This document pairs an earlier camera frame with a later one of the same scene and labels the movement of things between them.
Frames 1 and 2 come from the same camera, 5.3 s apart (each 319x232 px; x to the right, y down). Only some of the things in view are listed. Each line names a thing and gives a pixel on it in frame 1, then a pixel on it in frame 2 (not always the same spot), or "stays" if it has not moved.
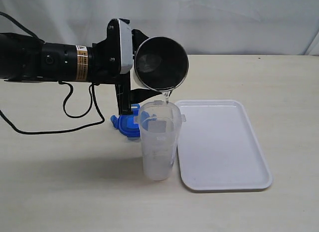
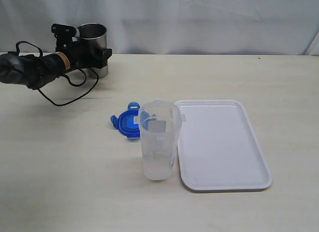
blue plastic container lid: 125,122 stays
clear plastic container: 160,121 stays
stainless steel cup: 161,64 -> 95,35
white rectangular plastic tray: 219,148 stays
